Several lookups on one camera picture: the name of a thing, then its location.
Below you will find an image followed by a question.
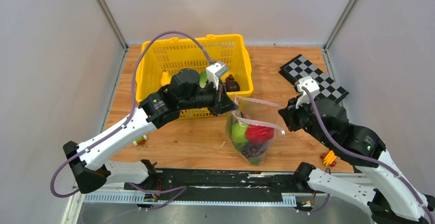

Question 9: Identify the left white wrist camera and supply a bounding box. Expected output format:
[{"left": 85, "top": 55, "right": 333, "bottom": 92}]
[{"left": 206, "top": 61, "right": 228, "bottom": 90}]

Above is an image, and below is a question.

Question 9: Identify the yellow red toy block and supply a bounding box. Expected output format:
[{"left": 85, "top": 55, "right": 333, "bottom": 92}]
[{"left": 320, "top": 150, "right": 337, "bottom": 167}]

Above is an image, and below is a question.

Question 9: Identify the colourful toy block car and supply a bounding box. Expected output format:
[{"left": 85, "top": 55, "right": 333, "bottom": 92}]
[{"left": 132, "top": 135, "right": 148, "bottom": 146}]

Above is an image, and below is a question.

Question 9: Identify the green apple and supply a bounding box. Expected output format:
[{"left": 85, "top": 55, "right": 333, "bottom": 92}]
[{"left": 231, "top": 122, "right": 248, "bottom": 144}]

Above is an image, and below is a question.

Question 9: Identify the red bell pepper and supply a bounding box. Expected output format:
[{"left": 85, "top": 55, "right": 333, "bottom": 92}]
[{"left": 246, "top": 125, "right": 274, "bottom": 145}]

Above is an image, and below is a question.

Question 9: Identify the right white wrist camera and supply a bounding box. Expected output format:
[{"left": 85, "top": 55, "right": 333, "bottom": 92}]
[{"left": 295, "top": 76, "right": 320, "bottom": 109}]

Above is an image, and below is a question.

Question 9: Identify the green leafy vegetable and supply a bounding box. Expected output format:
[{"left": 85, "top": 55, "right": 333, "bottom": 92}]
[{"left": 226, "top": 112, "right": 249, "bottom": 130}]

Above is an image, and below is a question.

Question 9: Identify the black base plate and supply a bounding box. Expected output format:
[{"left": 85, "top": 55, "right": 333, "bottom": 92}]
[{"left": 139, "top": 168, "right": 313, "bottom": 196}]

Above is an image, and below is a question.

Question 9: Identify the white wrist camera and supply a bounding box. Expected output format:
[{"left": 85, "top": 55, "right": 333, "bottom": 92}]
[
  {"left": 206, "top": 61, "right": 228, "bottom": 90},
  {"left": 295, "top": 76, "right": 320, "bottom": 109}
]

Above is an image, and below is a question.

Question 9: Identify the white slotted cable duct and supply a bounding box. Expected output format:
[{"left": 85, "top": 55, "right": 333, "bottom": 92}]
[{"left": 83, "top": 188, "right": 296, "bottom": 207}]

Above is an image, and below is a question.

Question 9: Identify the folded black chessboard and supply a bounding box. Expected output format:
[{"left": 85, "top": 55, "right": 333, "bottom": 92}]
[{"left": 279, "top": 54, "right": 349, "bottom": 108}]

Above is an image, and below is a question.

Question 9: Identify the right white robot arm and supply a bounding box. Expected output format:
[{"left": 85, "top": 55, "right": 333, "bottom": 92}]
[{"left": 279, "top": 98, "right": 434, "bottom": 223}]

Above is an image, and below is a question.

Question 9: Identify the green lettuce head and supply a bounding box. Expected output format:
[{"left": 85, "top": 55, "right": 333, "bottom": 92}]
[{"left": 199, "top": 71, "right": 208, "bottom": 88}]

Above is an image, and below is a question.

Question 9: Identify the clear zip top bag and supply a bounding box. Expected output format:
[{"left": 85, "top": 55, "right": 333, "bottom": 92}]
[{"left": 226, "top": 95, "right": 286, "bottom": 166}]

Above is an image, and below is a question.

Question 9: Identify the yellow pear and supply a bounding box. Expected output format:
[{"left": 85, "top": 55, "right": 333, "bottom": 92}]
[{"left": 160, "top": 69, "right": 172, "bottom": 87}]

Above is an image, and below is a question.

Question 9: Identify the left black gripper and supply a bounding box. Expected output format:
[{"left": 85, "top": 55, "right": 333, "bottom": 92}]
[{"left": 180, "top": 78, "right": 239, "bottom": 116}]

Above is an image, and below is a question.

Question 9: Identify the dark avocado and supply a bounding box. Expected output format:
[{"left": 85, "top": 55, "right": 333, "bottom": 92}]
[{"left": 224, "top": 74, "right": 241, "bottom": 92}]

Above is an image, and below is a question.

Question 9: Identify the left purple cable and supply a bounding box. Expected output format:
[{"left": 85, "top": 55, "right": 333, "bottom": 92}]
[{"left": 50, "top": 30, "right": 215, "bottom": 199}]

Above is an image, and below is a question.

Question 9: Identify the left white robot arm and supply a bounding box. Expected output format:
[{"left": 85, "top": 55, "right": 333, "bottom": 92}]
[{"left": 63, "top": 64, "right": 238, "bottom": 194}]

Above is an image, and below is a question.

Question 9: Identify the yellow plastic basket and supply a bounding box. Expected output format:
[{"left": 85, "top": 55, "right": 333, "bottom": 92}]
[{"left": 135, "top": 34, "right": 254, "bottom": 102}]

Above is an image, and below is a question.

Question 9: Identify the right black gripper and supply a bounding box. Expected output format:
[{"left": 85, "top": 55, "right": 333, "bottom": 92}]
[{"left": 278, "top": 93, "right": 330, "bottom": 146}]

